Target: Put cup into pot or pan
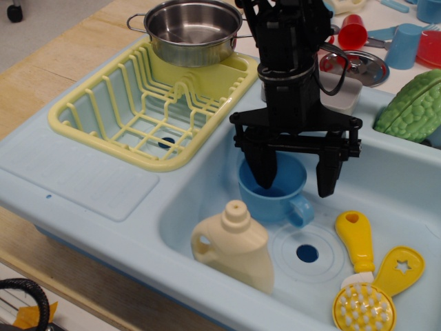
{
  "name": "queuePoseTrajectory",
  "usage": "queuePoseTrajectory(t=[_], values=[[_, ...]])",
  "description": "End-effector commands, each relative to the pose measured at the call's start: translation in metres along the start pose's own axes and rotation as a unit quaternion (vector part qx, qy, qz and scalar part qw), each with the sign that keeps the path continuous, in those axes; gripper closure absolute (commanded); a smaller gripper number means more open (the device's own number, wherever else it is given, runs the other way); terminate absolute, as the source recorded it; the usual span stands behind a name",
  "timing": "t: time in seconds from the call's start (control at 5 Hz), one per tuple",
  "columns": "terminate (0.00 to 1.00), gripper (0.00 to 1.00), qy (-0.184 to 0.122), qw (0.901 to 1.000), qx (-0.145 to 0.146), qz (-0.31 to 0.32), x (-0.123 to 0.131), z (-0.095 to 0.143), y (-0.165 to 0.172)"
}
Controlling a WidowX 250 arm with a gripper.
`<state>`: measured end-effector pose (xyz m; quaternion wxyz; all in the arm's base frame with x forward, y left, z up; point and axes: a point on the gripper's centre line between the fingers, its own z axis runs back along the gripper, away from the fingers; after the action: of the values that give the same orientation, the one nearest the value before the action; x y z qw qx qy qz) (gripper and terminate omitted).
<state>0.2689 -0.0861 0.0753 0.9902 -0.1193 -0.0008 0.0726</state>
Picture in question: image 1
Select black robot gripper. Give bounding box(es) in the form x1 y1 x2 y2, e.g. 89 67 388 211
229 66 362 198

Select blue plastic cup with handle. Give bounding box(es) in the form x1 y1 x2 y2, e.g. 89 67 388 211
238 153 314 228

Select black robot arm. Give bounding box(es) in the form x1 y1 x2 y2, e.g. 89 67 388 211
229 1 362 197

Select steel pot lid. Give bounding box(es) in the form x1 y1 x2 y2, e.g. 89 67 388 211
320 50 389 87

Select red plastic cup upright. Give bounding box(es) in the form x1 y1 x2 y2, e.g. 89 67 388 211
338 14 368 50

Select blue upside-down plastic cup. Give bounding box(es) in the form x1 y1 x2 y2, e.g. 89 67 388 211
384 23 422 70

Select stainless steel pot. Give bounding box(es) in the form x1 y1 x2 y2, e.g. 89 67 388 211
127 1 252 68

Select blue cup top right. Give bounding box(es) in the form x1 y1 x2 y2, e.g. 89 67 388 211
416 0 441 23

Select grey toy faucet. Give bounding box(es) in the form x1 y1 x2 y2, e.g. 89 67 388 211
259 70 362 117

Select cream toy detergent bottle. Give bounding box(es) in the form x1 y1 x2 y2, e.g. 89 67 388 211
191 200 275 294

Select green bumpy toy vegetable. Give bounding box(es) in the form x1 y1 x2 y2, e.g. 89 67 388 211
373 69 440 143

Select pale yellow dish rack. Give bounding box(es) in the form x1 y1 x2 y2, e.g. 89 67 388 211
48 39 257 172

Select cream toy piece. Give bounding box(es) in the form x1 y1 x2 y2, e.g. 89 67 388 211
324 0 367 15

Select yellow round scrub brush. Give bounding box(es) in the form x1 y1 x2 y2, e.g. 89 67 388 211
332 246 425 330

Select orange tape piece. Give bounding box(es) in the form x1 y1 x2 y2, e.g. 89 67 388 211
12 301 58 330

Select black caster wheel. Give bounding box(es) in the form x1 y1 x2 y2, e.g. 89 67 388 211
7 5 23 23

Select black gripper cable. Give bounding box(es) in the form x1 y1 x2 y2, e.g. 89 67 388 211
318 43 351 97

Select yellow handled white brush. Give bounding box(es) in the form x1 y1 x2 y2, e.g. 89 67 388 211
335 210 376 288

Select black cable loop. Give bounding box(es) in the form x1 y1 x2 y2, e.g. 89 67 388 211
0 278 51 331

